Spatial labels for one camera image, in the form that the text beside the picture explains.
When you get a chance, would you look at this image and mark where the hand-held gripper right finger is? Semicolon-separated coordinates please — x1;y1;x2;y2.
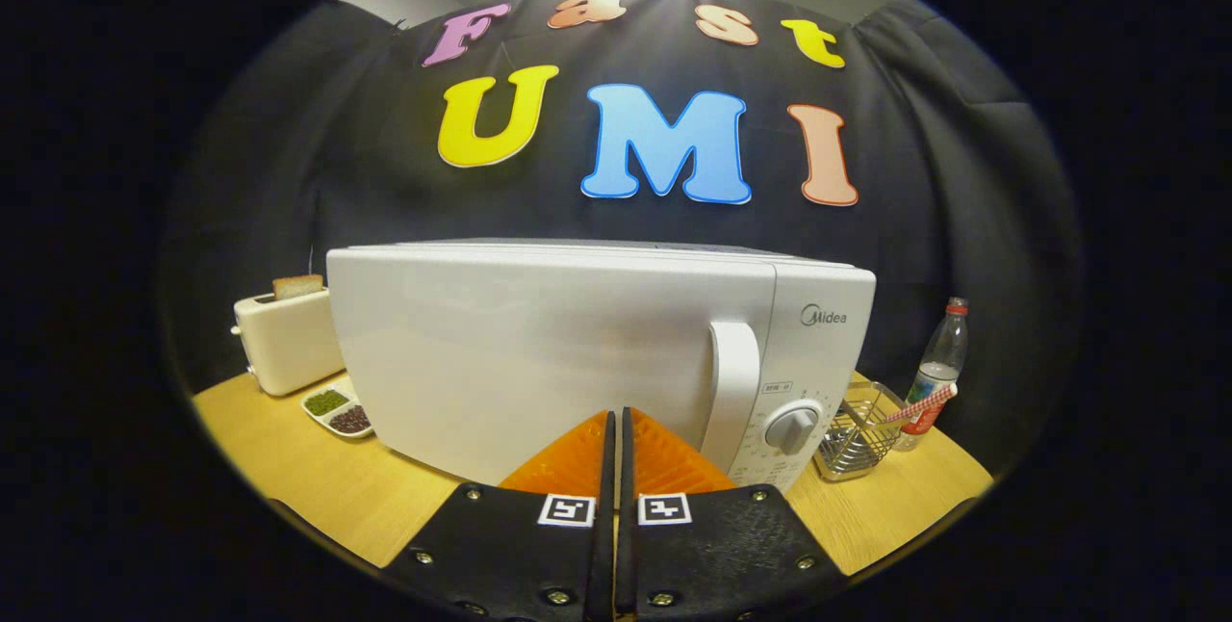
616;406;850;622

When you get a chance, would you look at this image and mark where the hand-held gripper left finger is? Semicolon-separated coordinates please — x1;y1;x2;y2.
380;408;617;622

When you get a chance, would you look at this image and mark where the cream bread toaster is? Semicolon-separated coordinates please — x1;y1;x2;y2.
231;287;346;398

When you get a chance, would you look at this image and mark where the white toaster oven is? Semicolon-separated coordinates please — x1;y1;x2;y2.
325;238;878;495

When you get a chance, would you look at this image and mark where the metal wire basket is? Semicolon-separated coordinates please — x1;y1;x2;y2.
813;379;911;482

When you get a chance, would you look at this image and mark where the red checked stick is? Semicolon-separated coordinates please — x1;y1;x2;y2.
881;383;959;427

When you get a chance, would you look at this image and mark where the black backdrop cloth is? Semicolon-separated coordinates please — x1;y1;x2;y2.
159;0;1084;450

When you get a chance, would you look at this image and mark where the white divided bean dish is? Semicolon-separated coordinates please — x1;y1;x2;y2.
300;381;376;440

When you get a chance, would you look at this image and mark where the clear plastic bottle red cap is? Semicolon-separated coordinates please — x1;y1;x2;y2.
893;297;971;453

